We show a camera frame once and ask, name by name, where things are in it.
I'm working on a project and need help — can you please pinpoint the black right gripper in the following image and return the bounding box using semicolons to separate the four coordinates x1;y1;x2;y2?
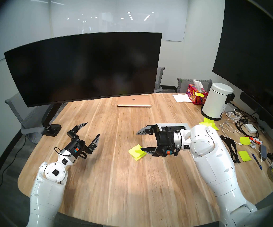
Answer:
136;124;177;157

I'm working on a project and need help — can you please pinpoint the white power adapter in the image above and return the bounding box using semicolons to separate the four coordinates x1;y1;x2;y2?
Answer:
244;123;257;133

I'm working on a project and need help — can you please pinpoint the curved black computer monitor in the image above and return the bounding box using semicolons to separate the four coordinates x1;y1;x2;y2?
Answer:
4;32;162;108

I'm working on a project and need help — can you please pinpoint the large black wall television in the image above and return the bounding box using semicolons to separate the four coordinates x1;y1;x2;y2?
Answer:
212;0;273;130

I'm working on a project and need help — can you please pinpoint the crumpled yellow sticky notes pile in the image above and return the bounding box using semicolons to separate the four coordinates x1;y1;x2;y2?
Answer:
199;117;220;131

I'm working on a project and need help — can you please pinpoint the glass wall whiteboard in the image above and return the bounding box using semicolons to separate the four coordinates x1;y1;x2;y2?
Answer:
50;0;189;42

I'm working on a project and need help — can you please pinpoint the flat yellow sticky note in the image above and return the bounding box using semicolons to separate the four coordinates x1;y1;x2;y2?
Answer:
238;151;252;162

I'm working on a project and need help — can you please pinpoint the grey mesh office chair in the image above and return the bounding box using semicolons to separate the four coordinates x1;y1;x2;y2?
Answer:
154;67;166;93
177;78;212;94
5;93;56;144

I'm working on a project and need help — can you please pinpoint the white charging cable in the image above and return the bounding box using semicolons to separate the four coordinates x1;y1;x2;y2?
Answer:
218;110;262;163

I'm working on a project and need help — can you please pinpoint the black frame laptop stand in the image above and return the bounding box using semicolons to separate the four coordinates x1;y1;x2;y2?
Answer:
218;135;241;164

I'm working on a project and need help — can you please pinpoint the white paper napkin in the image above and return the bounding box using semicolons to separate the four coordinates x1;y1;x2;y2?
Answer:
172;94;192;103

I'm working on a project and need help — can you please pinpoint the colourful floral tissue box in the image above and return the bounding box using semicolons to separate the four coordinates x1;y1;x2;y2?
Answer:
186;79;209;105

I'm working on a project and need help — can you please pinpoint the rose gold closed laptop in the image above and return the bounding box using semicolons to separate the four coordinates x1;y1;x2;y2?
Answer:
117;95;152;107

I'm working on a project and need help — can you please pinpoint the grey whiteboard eraser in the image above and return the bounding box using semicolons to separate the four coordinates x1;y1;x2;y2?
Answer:
260;145;268;161

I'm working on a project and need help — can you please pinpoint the white cylindrical pedal bin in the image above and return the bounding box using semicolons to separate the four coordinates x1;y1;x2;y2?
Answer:
201;82;235;121

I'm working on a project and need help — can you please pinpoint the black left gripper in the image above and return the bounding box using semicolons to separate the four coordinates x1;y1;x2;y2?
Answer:
64;122;100;159

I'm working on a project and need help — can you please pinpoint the yellow sticky note pad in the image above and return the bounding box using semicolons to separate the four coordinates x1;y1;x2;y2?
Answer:
128;144;149;161

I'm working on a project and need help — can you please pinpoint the black looped cable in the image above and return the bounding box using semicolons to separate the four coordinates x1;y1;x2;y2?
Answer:
235;108;265;138

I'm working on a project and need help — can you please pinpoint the black video sound bar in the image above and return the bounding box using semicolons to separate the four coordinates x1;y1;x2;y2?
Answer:
240;92;273;130

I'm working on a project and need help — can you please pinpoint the blue ballpoint pen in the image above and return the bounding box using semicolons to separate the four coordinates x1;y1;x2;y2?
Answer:
252;153;263;170

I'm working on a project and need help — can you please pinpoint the silver table power outlet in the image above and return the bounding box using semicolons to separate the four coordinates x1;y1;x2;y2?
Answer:
159;123;194;132

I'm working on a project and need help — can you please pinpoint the red white marker pen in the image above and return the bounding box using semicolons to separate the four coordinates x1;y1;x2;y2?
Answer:
245;136;263;144

